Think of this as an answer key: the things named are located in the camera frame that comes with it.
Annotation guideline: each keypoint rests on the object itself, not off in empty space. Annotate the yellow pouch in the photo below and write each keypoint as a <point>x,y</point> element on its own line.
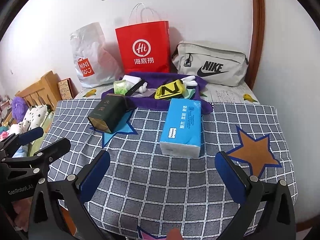
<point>170,90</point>

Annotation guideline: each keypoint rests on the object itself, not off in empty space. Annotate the white foam block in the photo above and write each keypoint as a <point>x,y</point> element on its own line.
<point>133,79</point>

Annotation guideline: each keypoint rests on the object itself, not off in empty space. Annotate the person's right hand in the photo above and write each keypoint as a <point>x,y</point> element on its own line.
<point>174,235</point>

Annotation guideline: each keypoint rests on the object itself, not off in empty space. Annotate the black watch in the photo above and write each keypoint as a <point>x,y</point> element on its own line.
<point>133,88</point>

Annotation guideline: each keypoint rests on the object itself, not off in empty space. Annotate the green bed sheet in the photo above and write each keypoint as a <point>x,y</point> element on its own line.
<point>46,122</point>

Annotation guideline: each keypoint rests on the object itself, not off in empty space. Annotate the grey checkered blanket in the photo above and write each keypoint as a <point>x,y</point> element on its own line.
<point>150,180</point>

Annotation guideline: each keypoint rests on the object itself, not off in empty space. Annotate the green tissue packet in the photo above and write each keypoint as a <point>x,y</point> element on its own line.
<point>120,87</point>

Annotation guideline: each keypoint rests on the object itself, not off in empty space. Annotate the newspaper print tablecloth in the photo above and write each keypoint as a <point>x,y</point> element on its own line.
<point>225,95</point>

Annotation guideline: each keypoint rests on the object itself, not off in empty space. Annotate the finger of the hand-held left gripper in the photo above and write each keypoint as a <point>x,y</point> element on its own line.
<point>55,150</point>
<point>30,136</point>

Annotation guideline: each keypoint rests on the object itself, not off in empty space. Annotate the red paper bag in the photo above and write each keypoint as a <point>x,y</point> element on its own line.
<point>143,42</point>

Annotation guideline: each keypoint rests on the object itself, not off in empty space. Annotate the polka dot pillow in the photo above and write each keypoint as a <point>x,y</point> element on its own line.
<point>36,116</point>

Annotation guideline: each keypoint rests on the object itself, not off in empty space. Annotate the blue tissue pack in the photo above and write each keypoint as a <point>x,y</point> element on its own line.
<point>182,127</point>

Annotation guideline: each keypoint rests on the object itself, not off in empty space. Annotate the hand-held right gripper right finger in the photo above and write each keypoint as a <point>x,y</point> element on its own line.
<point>228,177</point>

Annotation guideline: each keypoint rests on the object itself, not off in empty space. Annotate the patterned box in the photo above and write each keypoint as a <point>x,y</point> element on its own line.
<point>65,88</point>

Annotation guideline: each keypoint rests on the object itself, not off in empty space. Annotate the wooden headboard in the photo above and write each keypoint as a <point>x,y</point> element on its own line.
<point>42,87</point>

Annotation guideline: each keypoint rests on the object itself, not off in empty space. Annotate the purple towel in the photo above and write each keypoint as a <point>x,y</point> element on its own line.
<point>150,103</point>

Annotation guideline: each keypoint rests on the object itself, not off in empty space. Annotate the mint green cloth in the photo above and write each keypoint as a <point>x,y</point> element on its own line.
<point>191,93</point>

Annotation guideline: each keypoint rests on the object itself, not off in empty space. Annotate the white plastic shopping bag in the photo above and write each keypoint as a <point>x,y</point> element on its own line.
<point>92,47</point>

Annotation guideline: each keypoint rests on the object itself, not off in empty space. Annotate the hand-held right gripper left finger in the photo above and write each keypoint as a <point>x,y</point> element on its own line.
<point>96,177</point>

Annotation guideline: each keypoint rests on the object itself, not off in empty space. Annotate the dark tin box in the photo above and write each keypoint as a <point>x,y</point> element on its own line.
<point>107,112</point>

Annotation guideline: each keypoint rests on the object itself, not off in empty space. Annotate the purple plush toy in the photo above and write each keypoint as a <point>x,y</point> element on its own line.
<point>20,108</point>

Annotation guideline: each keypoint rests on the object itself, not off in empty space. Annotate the brown wooden frame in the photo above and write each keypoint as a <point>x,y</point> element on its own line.
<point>258,30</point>

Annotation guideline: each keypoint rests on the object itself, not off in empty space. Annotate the colourful quilt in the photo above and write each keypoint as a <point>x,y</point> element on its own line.
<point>7,130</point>

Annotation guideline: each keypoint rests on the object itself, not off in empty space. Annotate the white glove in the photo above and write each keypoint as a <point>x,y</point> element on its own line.
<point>188,80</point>

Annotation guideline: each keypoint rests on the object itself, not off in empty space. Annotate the grey waist bag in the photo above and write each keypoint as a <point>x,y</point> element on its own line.
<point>212,55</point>

